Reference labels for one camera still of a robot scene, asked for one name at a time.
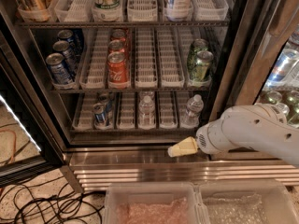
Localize red cola can middle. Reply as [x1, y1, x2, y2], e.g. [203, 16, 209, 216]
[108, 40, 125, 53]

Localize silver blue can behind glass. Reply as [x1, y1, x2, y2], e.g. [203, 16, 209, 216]
[266, 49, 299, 87]

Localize red cola can front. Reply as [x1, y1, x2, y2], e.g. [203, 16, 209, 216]
[107, 52, 128, 88]

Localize blue soda can front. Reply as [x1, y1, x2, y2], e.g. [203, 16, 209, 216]
[46, 53, 74, 85]

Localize red cola can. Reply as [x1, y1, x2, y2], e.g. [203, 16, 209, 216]
[107, 52, 128, 88]
[108, 40, 125, 53]
[110, 29, 127, 42]

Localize orange floor cable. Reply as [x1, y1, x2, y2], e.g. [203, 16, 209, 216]
[0, 128, 18, 168]

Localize clear water bottle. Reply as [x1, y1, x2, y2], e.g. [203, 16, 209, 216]
[138, 95, 155, 129]
[181, 94, 204, 128]

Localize open fridge door left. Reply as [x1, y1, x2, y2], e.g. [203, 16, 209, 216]
[0, 15, 63, 188]

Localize green soda can front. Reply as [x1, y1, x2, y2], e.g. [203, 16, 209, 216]
[190, 50, 214, 82]

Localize blue soda can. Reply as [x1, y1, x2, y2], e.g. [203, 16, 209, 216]
[57, 29, 81, 54]
[46, 53, 74, 85]
[52, 40, 77, 73]

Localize clear bin pink bubble wrap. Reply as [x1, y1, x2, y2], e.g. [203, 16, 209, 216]
[103, 182, 205, 224]

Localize blue energy can rear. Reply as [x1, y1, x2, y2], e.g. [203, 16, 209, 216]
[98, 92, 113, 118]

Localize green soda can rear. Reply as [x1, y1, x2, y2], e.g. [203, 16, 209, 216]
[187, 38, 208, 72]

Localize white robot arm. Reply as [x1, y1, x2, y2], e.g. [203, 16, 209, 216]
[167, 104, 299, 167]

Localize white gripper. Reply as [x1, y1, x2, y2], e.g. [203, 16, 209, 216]
[167, 121, 231, 157]

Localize black floor cables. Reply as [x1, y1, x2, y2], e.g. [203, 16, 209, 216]
[0, 174, 104, 224]

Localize green soda can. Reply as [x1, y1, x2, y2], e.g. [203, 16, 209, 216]
[190, 50, 214, 82]
[187, 38, 208, 72]

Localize blue energy can front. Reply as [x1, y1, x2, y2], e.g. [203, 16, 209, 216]
[93, 103, 109, 127]

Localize red cola can rear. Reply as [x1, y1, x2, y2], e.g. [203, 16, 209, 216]
[110, 29, 127, 42]

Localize blue energy can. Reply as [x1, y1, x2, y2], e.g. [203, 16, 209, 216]
[98, 92, 113, 118]
[93, 103, 109, 127]

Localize stainless fridge base grille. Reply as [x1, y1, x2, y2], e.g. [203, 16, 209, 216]
[61, 147, 299, 193]

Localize blue soda can rear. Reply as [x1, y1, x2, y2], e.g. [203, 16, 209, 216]
[57, 29, 81, 54]

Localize blue soda can middle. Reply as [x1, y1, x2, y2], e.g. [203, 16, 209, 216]
[52, 40, 77, 73]

